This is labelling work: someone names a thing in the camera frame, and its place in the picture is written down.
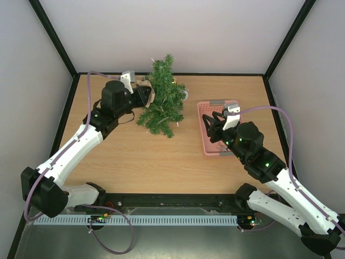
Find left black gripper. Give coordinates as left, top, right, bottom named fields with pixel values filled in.
left=116, top=87, right=153, bottom=118

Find burlap bow ornament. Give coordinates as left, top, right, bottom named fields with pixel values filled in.
left=135, top=77, right=155, bottom=108

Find gold cord bow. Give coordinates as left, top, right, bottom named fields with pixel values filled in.
left=217, top=143, right=229, bottom=152

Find pink plastic basket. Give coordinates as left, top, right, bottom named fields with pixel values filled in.
left=197, top=100, right=240, bottom=157

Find clear string lights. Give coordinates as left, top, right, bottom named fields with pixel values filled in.
left=147, top=54, right=185, bottom=123

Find small green christmas tree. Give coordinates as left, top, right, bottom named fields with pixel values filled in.
left=136, top=54, right=187, bottom=138

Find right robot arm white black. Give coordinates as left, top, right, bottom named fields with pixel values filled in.
left=202, top=111, right=344, bottom=256

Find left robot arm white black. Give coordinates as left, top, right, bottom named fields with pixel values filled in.
left=20, top=80, right=154, bottom=218

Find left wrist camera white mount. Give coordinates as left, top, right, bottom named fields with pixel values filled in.
left=120, top=71, right=135, bottom=94

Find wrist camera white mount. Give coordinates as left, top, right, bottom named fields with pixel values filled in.
left=120, top=71, right=135, bottom=94
left=222, top=102, right=240, bottom=131

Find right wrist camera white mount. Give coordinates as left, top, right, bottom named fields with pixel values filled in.
left=222, top=102, right=240, bottom=131

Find black aluminium rail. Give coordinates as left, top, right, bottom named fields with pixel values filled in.
left=67, top=193, right=270, bottom=214

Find light blue cable duct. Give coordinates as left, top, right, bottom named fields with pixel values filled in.
left=33, top=215, right=238, bottom=226

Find purple floor cable loop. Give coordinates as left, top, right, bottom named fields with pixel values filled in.
left=80, top=205, right=134, bottom=255

